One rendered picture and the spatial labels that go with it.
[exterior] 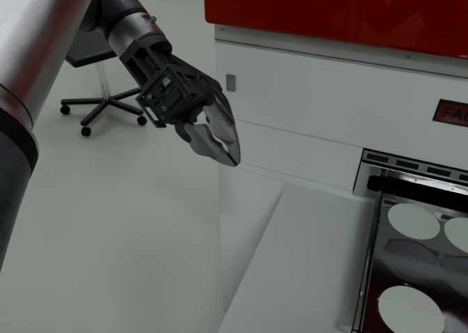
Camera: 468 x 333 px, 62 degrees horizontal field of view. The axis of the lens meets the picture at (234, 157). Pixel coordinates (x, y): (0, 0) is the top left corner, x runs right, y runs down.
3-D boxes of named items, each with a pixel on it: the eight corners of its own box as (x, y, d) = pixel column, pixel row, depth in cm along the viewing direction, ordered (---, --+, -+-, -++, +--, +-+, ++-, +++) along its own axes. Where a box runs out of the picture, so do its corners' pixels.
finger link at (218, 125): (223, 168, 50) (182, 114, 52) (240, 164, 56) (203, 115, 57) (240, 153, 49) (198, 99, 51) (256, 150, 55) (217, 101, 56)
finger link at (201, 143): (207, 183, 51) (168, 129, 53) (225, 177, 57) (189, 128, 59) (223, 168, 50) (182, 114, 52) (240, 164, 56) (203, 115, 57)
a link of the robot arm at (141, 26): (131, 53, 63) (163, 16, 60) (147, 74, 62) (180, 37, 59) (98, 45, 56) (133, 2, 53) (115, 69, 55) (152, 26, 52)
